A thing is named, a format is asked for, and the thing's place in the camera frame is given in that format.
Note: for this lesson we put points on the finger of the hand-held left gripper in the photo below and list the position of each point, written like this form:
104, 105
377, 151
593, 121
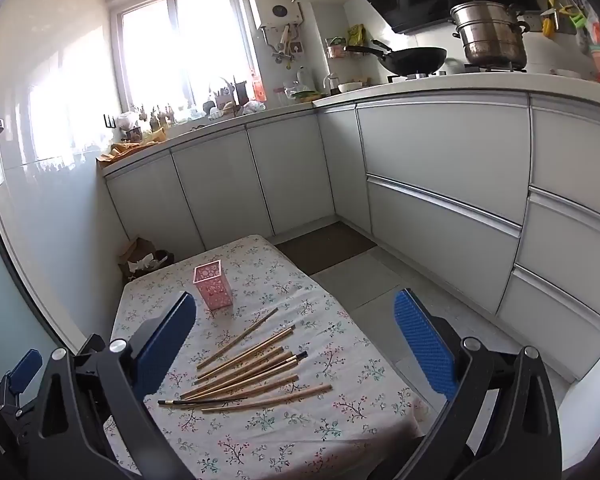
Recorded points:
24, 369

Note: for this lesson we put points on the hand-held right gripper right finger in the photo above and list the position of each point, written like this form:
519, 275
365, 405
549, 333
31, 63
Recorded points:
422, 345

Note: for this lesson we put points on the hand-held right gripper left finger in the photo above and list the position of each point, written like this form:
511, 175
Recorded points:
167, 345

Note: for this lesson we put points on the group of wooden chopsticks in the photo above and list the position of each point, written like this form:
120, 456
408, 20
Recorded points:
240, 336

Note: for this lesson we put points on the pink perforated utensil holder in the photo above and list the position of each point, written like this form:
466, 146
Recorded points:
214, 287

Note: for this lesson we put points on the single bamboo chopstick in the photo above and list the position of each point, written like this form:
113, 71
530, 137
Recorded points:
280, 396

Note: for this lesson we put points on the brown floor mat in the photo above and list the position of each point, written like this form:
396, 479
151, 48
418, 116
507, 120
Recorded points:
325, 247

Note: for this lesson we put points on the floral tablecloth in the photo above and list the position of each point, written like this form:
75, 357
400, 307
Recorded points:
280, 435

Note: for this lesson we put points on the yellow bags on counter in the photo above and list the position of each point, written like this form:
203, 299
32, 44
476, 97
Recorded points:
127, 149

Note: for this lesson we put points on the row of small bottles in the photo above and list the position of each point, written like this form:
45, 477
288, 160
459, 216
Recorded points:
155, 116

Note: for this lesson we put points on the crumpled plastic bag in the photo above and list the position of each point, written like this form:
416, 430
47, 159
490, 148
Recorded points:
254, 106

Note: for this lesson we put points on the dark knife block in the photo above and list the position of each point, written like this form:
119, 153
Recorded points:
230, 94

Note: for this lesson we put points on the white bowl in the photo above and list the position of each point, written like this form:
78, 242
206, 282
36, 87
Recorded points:
350, 87

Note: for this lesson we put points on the red label bottle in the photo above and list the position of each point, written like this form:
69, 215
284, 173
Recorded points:
259, 87

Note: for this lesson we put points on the gas stove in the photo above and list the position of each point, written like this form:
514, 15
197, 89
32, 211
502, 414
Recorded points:
495, 69

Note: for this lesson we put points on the black wok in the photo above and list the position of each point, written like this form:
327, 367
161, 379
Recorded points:
415, 60

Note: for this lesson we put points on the white jug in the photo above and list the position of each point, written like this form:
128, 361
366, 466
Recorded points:
305, 80

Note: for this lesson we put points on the bright window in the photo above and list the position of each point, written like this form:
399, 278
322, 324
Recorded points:
180, 45

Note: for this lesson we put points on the yellow snack bags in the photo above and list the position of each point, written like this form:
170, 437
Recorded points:
356, 35

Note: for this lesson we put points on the steel steamer pot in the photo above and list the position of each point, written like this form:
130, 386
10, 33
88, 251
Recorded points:
490, 35

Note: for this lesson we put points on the water heater pipes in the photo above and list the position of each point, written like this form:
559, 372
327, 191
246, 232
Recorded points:
282, 45

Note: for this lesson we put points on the yellow hanging kitchen tool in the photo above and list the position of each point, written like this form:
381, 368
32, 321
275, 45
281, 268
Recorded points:
548, 22

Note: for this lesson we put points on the green hanging kitchen tool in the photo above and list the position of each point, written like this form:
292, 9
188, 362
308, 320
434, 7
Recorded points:
575, 17

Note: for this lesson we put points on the pink wall rack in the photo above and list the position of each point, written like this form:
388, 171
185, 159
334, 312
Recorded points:
336, 50

